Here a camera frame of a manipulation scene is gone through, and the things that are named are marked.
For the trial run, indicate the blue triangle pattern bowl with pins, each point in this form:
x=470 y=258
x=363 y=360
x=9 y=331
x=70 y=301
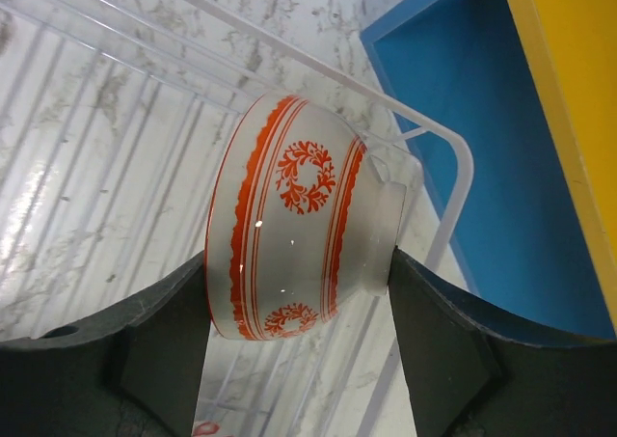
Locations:
x=206 y=428

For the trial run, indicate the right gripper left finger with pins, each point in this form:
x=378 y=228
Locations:
x=132 y=369

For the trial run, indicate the blue shelf unit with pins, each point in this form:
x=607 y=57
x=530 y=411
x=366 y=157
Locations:
x=518 y=240

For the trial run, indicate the orange leaf pattern bowl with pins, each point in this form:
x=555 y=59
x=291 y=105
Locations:
x=300 y=221

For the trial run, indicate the white wire dish rack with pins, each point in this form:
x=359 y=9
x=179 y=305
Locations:
x=144 y=201

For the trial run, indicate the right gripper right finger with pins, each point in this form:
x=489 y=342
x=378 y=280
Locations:
x=474 y=369

